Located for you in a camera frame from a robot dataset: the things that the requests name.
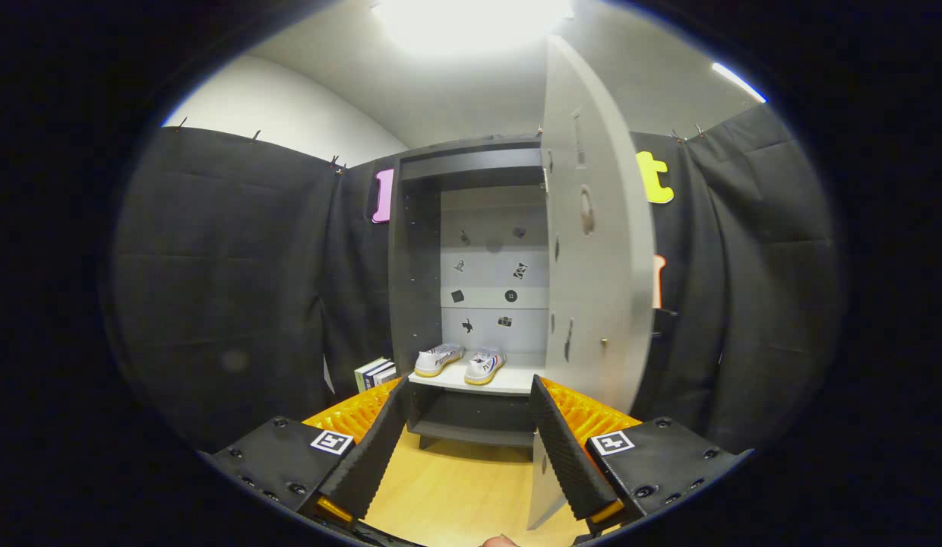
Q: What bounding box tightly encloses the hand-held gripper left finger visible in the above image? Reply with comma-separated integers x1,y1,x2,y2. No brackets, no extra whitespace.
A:
205,376,409,533

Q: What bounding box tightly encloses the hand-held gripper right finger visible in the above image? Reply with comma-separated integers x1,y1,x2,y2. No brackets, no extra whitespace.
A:
528,375,753,536

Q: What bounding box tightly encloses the white shoe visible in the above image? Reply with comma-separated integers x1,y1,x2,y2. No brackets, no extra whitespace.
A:
463,346,507,386
414,343,466,378

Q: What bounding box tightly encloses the dark grey shoe cabinet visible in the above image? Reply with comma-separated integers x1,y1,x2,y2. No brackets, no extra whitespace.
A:
387,137,552,449

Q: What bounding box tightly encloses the beige shoe cabinet door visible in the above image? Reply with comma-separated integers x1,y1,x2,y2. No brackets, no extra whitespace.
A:
526,34,678,531

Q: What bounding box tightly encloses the green book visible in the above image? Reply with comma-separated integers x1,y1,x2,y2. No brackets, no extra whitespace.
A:
354,357,388,394

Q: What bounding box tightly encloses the black backdrop cloth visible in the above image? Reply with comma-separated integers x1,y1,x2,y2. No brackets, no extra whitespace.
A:
106,103,848,457

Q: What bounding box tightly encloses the large ceiling light panel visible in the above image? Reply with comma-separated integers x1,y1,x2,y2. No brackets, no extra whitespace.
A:
372,0,574,54

